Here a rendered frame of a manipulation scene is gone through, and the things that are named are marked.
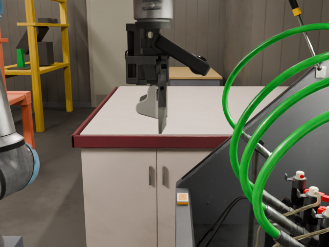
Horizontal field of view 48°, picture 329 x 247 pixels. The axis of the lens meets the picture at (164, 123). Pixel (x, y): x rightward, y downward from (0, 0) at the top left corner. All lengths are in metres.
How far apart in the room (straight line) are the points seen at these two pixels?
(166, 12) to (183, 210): 0.53
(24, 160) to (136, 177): 1.26
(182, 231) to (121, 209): 1.39
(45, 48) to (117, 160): 4.09
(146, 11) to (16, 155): 0.50
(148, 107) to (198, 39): 6.23
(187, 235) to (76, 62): 6.36
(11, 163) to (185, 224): 0.45
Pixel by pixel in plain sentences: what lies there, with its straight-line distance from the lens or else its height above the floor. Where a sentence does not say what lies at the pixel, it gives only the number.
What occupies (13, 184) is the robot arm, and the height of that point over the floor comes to 1.05.
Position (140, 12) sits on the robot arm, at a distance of 0.71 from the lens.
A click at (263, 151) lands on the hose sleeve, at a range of 0.91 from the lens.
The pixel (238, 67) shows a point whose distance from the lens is 0.88.
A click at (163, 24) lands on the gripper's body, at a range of 0.71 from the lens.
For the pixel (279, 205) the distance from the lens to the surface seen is 0.75.
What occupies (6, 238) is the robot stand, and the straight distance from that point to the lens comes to 1.06.
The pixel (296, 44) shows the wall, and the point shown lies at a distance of 4.41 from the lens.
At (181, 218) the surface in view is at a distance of 0.97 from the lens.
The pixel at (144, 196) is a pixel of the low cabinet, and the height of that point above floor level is 0.46.
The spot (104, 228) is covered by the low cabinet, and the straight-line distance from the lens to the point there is 2.36.
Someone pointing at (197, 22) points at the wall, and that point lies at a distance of 6.91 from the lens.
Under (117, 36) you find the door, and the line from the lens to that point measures 6.90.
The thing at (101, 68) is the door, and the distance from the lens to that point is 6.98.
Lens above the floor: 1.41
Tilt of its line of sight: 14 degrees down
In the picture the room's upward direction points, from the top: straight up
